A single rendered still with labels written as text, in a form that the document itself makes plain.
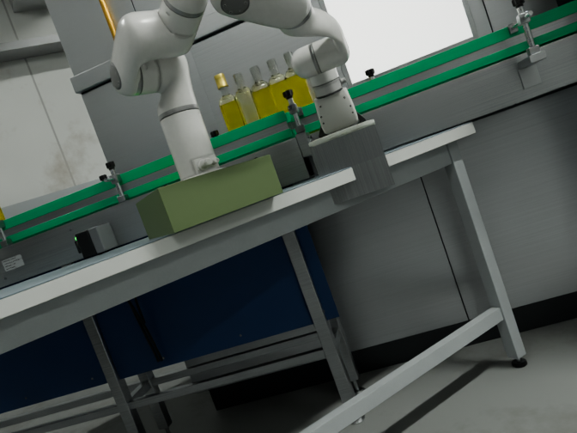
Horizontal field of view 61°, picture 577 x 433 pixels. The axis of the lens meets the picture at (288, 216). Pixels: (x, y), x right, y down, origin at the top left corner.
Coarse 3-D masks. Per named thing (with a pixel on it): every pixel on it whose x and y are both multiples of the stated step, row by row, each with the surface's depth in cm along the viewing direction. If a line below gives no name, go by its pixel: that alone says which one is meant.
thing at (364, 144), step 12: (360, 132) 119; (372, 132) 119; (324, 144) 121; (336, 144) 121; (348, 144) 120; (360, 144) 120; (372, 144) 119; (324, 156) 122; (336, 156) 121; (348, 156) 121; (360, 156) 120; (372, 156) 120; (324, 168) 122; (336, 168) 122
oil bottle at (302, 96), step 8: (288, 72) 151; (288, 80) 151; (296, 80) 150; (304, 80) 150; (296, 88) 151; (304, 88) 150; (296, 96) 151; (304, 96) 151; (312, 96) 154; (304, 104) 151
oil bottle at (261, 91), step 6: (258, 84) 153; (264, 84) 153; (252, 90) 154; (258, 90) 153; (264, 90) 153; (258, 96) 154; (264, 96) 153; (270, 96) 153; (258, 102) 154; (264, 102) 153; (270, 102) 153; (258, 108) 154; (264, 108) 154; (270, 108) 153; (276, 108) 154; (264, 114) 154; (270, 114) 154
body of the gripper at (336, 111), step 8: (344, 88) 129; (328, 96) 129; (336, 96) 129; (344, 96) 129; (320, 104) 130; (328, 104) 129; (336, 104) 129; (344, 104) 129; (352, 104) 130; (320, 112) 131; (328, 112) 130; (336, 112) 130; (344, 112) 130; (352, 112) 130; (320, 120) 132; (328, 120) 131; (336, 120) 131; (344, 120) 131; (352, 120) 131; (328, 128) 132; (336, 128) 132
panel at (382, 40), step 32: (352, 0) 158; (384, 0) 157; (416, 0) 155; (448, 0) 153; (352, 32) 160; (384, 32) 158; (416, 32) 156; (448, 32) 155; (352, 64) 161; (384, 64) 160
